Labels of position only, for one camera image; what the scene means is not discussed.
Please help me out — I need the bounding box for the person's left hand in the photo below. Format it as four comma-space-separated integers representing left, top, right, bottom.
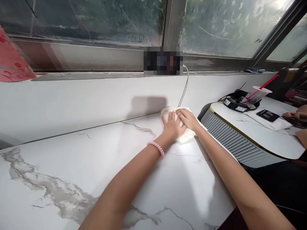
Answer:
161, 111, 187, 142

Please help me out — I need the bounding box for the person's right hand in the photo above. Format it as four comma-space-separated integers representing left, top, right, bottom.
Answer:
176, 108, 202, 133

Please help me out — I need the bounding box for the white cleaning cloth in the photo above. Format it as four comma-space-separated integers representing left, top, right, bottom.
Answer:
160, 106, 208, 144

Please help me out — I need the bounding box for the white round ribbed side table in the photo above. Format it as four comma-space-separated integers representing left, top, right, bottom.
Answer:
200, 95, 306, 168

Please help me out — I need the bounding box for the plastic cup with red straw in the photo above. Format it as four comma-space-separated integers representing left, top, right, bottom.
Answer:
246, 73, 280, 106

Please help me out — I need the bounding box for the black flat rectangular device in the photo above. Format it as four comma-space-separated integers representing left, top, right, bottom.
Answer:
256, 109, 280, 123

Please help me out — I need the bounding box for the grey object on sill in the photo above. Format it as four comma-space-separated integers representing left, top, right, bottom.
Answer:
244, 67, 266, 74

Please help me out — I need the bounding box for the white folded towel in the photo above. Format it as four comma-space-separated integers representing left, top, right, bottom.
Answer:
244, 109, 292, 131

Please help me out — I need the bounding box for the dark chair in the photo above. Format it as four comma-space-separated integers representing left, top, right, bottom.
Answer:
270, 66, 307, 106

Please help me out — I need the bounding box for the dark phone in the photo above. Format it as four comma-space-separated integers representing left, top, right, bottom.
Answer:
283, 116, 307, 129

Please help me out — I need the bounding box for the metal-framed window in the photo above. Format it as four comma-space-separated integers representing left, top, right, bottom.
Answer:
0, 0, 307, 75

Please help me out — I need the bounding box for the red patterned fabric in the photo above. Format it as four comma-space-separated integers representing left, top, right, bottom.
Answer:
0, 25, 37, 83

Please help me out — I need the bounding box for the white charging cable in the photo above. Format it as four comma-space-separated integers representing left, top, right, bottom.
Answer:
177, 64, 190, 107

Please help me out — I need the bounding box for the black device with straps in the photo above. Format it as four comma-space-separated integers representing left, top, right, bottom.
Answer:
217, 82, 261, 112

